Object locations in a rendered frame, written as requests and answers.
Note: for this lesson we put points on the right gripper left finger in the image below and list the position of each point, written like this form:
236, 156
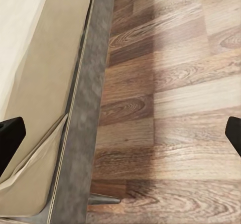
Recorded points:
12, 133

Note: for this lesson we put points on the bed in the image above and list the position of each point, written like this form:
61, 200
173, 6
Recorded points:
52, 65

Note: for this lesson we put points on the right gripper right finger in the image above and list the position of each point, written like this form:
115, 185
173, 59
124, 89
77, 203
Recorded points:
233, 132

